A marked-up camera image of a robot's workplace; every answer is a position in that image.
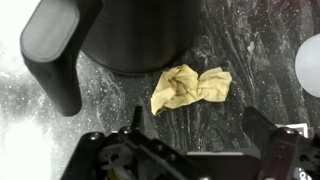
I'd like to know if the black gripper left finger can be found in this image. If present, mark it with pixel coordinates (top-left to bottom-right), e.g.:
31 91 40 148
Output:
130 106 143 131

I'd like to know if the brown paper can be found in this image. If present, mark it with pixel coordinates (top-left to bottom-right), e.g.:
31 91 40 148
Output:
151 64 232 116

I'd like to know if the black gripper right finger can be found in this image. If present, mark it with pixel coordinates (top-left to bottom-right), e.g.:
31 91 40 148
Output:
242 107 277 156

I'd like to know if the black gooseneck kettle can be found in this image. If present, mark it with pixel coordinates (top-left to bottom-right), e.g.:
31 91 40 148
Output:
20 0 202 116

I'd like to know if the clear plastic cup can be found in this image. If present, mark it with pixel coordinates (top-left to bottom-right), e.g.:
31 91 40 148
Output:
295 34 320 97

